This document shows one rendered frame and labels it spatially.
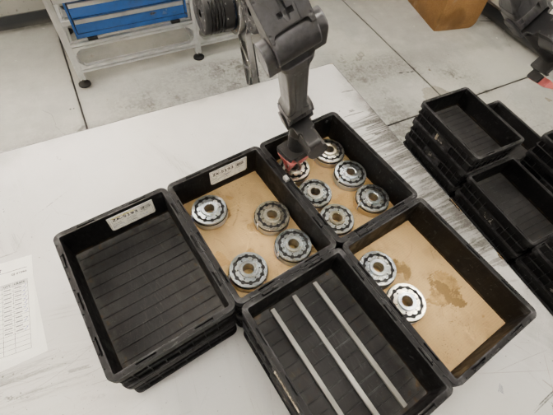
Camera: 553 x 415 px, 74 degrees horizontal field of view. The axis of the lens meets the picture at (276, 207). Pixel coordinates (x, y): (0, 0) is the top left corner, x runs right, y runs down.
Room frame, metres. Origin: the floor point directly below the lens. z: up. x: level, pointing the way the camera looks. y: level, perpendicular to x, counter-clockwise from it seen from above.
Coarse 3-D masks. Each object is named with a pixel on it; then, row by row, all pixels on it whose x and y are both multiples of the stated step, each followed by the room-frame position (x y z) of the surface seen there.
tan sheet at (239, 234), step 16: (256, 176) 0.71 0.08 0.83; (224, 192) 0.63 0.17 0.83; (240, 192) 0.64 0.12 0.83; (256, 192) 0.65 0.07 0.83; (240, 208) 0.58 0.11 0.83; (224, 224) 0.52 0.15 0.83; (240, 224) 0.53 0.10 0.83; (208, 240) 0.46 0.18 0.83; (224, 240) 0.47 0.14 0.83; (240, 240) 0.47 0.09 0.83; (256, 240) 0.48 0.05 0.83; (272, 240) 0.48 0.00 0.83; (224, 256) 0.42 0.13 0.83; (272, 256) 0.44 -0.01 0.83; (272, 272) 0.39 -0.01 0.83
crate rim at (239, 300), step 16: (224, 160) 0.68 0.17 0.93; (192, 176) 0.61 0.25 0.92; (304, 208) 0.54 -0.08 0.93; (192, 224) 0.45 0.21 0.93; (320, 224) 0.50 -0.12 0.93; (208, 256) 0.37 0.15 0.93; (320, 256) 0.40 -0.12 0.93; (224, 272) 0.33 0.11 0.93; (288, 272) 0.35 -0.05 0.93; (240, 304) 0.26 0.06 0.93
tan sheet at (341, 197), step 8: (280, 160) 0.79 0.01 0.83; (312, 160) 0.80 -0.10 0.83; (344, 160) 0.82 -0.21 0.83; (312, 168) 0.77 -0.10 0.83; (320, 168) 0.77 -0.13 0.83; (328, 168) 0.78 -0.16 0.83; (312, 176) 0.73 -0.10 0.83; (320, 176) 0.74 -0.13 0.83; (328, 176) 0.74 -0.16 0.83; (328, 184) 0.71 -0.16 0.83; (336, 192) 0.68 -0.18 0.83; (344, 192) 0.69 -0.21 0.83; (352, 192) 0.69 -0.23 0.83; (336, 200) 0.65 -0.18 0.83; (344, 200) 0.65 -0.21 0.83; (352, 200) 0.66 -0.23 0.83; (352, 208) 0.63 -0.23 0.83; (360, 216) 0.60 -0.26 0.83; (360, 224) 0.57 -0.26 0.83
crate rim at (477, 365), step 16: (400, 208) 0.58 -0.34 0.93; (432, 208) 0.59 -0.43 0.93; (384, 224) 0.52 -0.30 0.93; (448, 224) 0.55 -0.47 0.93; (352, 240) 0.46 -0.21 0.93; (464, 240) 0.50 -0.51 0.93; (352, 256) 0.42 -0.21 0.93; (480, 256) 0.46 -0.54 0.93; (496, 272) 0.42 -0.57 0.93; (512, 288) 0.38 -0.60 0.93; (528, 304) 0.34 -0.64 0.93; (528, 320) 0.30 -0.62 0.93; (416, 336) 0.23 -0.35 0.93; (512, 336) 0.26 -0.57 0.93; (432, 352) 0.20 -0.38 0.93; (496, 352) 0.22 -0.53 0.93; (480, 368) 0.18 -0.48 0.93
